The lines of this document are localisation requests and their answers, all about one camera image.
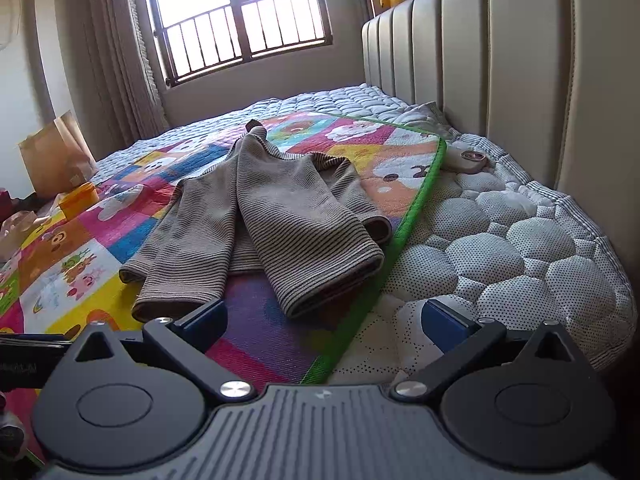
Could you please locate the brown striped knit sweater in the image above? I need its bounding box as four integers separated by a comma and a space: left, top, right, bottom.
118, 119, 393, 323

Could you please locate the beige curtain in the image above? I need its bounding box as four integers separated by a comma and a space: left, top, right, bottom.
75, 0, 171, 146

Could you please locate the white quilted mattress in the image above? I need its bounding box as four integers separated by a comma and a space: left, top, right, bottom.
92, 84, 638, 386

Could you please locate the orange plastic box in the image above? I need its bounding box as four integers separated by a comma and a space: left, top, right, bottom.
59, 182, 98, 221

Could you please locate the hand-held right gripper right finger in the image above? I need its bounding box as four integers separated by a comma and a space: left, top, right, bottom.
390, 297, 588, 404

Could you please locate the brown paper bag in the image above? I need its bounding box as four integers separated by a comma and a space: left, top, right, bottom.
19, 110, 98, 198

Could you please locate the beige padded headboard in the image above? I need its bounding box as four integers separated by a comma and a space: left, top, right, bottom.
361, 0, 640, 281

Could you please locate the pink plastic bag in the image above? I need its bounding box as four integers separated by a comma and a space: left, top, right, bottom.
0, 207, 63, 261

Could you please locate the window with brown frame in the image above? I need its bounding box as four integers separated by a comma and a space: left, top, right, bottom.
141, 0, 333, 86

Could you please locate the colourful printed mat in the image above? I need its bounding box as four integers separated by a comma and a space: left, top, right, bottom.
0, 110, 447, 467

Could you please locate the grey crumpled cloth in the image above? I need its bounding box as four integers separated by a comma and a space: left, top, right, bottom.
385, 101, 458, 141

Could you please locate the dark red cloth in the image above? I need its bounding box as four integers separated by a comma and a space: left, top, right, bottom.
0, 187, 21, 223

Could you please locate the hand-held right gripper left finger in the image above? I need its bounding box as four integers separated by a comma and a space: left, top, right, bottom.
62, 297, 256, 404

